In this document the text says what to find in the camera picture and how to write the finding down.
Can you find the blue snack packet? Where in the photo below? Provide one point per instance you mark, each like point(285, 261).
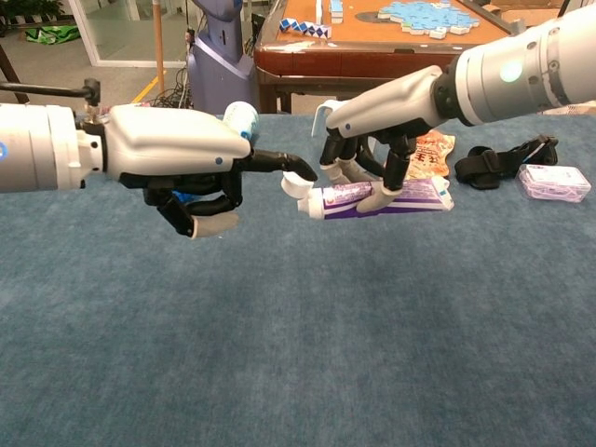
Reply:
point(184, 196)

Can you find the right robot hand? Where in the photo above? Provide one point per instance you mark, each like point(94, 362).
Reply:
point(386, 104)

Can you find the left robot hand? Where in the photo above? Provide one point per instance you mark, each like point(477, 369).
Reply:
point(172, 144)

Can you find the brown mahjong table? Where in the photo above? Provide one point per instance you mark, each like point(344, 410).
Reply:
point(354, 60)

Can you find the long yellow floor tape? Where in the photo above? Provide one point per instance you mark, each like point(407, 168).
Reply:
point(148, 87)

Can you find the purple white tube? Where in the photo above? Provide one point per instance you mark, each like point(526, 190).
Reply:
point(419, 198)

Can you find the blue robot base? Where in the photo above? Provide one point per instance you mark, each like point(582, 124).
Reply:
point(219, 65)

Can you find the wooden pole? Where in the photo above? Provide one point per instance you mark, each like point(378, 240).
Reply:
point(158, 46)

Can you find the teal blue table mat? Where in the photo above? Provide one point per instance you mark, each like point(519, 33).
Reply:
point(298, 326)

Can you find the blue white snake toy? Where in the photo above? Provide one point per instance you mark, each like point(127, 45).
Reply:
point(305, 28)

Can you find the white lotion bottle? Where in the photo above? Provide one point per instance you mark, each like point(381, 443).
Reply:
point(242, 118)

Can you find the orange spout pouch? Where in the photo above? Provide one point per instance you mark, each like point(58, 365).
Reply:
point(433, 156)

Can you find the green bag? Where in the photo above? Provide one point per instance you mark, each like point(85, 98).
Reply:
point(53, 35)

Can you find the clear floss pick box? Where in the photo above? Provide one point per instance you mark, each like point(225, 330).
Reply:
point(554, 184)

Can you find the blue mahjong tile cluster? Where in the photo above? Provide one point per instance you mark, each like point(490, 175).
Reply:
point(428, 16)

